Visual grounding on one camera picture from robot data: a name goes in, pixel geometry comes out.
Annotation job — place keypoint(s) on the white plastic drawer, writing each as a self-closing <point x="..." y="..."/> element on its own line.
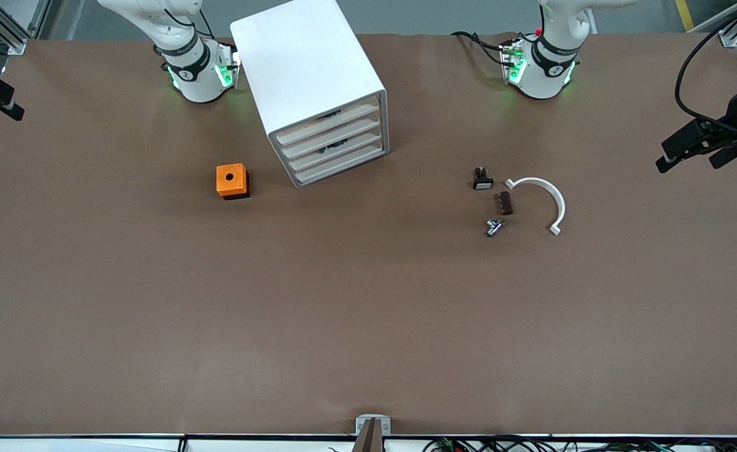
<point x="318" y="140"/>
<point x="337" y="167"/>
<point x="306" y="130"/>
<point x="309" y="157"/>

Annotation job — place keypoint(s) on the green push button switch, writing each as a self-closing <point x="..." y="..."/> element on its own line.
<point x="334" y="147"/>

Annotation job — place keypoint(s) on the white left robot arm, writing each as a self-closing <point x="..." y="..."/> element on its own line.
<point x="544" y="81"/>

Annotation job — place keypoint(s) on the white drawer cabinet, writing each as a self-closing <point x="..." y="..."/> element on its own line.
<point x="306" y="56"/>

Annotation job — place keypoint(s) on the dark brown cylinder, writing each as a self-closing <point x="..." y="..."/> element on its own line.
<point x="503" y="203"/>

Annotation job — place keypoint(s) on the chrome metal fitting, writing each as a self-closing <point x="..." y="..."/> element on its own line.
<point x="494" y="227"/>

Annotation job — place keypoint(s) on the orange box with hole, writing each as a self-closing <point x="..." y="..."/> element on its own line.
<point x="230" y="179"/>

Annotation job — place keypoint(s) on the black white rectangular switch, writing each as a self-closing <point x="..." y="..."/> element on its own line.
<point x="483" y="182"/>

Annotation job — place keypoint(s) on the white table edge rail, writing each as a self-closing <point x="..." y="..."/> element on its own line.
<point x="92" y="444"/>

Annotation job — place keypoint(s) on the grey metal table bracket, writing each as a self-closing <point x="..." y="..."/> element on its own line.
<point x="386" y="424"/>

